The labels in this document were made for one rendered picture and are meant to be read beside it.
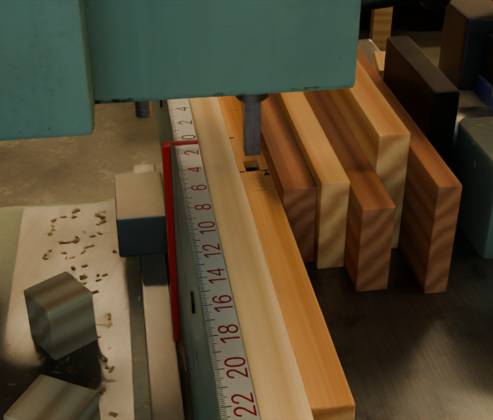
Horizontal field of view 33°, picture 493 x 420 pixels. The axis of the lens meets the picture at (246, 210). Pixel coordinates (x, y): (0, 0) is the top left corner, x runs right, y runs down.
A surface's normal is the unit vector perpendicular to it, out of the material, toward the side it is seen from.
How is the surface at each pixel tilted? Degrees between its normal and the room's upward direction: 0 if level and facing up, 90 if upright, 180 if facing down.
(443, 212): 90
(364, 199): 0
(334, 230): 90
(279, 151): 0
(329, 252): 90
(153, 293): 0
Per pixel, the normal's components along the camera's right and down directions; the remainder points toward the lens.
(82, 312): 0.66, 0.39
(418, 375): 0.00, -0.85
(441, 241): 0.15, 0.51
